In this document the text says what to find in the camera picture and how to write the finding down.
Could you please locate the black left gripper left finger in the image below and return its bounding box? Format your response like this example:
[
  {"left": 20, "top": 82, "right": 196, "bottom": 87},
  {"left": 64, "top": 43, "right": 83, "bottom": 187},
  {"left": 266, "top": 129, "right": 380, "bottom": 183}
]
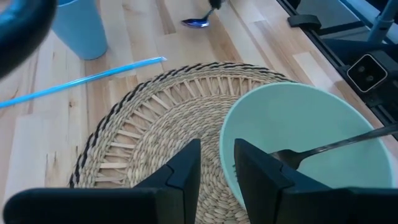
[{"left": 2, "top": 139, "right": 202, "bottom": 224}]

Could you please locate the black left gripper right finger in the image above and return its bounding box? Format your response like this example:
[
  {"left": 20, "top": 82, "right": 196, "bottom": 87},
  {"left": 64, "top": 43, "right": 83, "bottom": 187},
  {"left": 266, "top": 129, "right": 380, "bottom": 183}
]
[{"left": 234, "top": 139, "right": 398, "bottom": 224}]

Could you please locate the iridescent blue spoon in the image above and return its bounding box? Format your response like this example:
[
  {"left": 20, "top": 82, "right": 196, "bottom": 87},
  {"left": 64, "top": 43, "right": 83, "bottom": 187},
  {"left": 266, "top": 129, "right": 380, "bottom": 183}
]
[{"left": 181, "top": 7, "right": 216, "bottom": 29}]

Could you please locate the pale green bowl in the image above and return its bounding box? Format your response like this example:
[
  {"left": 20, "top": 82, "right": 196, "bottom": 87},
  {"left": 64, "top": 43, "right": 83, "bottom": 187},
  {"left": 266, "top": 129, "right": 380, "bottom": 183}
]
[{"left": 219, "top": 82, "right": 398, "bottom": 212}]

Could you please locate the blue plastic cup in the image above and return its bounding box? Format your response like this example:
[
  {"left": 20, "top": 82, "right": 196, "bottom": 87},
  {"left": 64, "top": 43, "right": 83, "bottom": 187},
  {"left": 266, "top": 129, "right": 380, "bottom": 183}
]
[{"left": 51, "top": 0, "right": 109, "bottom": 61}]

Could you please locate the blue drinking straw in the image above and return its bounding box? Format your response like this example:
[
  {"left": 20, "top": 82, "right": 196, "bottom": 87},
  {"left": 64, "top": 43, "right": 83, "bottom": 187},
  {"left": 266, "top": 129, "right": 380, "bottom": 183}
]
[{"left": 0, "top": 56, "right": 168, "bottom": 110}]

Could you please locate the round woven straw placemat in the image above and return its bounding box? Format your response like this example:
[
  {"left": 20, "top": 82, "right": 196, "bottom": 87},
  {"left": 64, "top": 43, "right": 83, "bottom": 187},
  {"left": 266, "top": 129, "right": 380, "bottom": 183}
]
[{"left": 68, "top": 61, "right": 296, "bottom": 224}]

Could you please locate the grey metal pole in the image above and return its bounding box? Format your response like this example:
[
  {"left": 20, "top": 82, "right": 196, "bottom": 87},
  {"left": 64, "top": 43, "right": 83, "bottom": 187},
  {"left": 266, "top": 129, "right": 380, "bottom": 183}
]
[{"left": 366, "top": 0, "right": 398, "bottom": 44}]

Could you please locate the black flat bracket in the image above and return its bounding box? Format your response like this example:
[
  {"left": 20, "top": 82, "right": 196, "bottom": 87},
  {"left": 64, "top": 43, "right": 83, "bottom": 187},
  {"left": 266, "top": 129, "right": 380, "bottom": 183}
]
[{"left": 287, "top": 14, "right": 323, "bottom": 32}]

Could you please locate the black metal table frame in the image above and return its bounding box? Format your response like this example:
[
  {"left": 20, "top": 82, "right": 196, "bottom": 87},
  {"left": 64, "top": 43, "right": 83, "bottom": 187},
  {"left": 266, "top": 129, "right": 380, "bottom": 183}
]
[{"left": 276, "top": 0, "right": 398, "bottom": 141}]

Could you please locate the black square camera mount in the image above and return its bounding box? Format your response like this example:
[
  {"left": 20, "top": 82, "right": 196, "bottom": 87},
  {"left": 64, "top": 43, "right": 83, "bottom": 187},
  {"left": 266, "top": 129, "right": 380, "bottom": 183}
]
[{"left": 346, "top": 53, "right": 389, "bottom": 93}]

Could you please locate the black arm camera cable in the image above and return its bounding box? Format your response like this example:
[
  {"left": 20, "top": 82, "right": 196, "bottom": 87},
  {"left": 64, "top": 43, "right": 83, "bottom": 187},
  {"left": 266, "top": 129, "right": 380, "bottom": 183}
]
[{"left": 0, "top": 0, "right": 58, "bottom": 80}]

